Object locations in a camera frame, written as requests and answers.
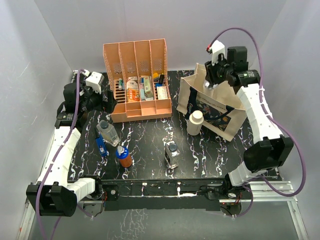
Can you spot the small clear glass bottle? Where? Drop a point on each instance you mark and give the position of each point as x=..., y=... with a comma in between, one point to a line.
x=172, y=154

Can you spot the orange spiral notebook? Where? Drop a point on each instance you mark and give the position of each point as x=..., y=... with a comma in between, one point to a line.
x=133, y=95

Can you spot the tall clear square bottle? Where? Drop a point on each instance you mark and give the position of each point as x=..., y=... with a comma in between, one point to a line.
x=108, y=133

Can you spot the white red label card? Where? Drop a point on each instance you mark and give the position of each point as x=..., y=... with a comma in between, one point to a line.
x=162, y=93

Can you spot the green white glue stick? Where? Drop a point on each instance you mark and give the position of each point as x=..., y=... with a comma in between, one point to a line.
x=120, y=86

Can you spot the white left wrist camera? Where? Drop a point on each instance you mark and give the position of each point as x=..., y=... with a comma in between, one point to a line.
x=94, y=80

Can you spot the blue black stapler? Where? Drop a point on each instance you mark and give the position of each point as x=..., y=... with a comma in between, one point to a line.
x=101, y=146

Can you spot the white label packet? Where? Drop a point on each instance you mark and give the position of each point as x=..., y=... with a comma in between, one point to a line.
x=132, y=83

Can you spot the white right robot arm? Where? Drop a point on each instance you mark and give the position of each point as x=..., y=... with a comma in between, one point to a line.
x=270, y=147

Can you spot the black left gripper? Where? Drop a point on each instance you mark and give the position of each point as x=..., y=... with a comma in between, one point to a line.
x=107, y=106

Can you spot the orange bottle blue cap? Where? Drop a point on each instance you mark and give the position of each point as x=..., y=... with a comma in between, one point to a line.
x=123, y=156

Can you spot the peach plastic desk organizer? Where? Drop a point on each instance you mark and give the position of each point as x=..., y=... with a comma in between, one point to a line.
x=138, y=58

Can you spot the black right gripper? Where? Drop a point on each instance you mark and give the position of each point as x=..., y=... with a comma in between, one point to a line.
x=210, y=71

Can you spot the green cardboard box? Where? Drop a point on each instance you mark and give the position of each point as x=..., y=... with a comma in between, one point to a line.
x=148, y=89

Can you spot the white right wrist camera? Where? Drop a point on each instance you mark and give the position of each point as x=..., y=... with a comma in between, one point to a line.
x=215, y=49

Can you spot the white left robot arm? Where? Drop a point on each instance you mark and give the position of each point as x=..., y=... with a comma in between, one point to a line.
x=52, y=194

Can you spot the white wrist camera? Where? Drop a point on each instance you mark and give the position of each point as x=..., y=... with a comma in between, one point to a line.
x=215, y=49
x=94, y=80

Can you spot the cream cylindrical bottle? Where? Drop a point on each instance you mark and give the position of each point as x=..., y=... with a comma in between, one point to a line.
x=195, y=123

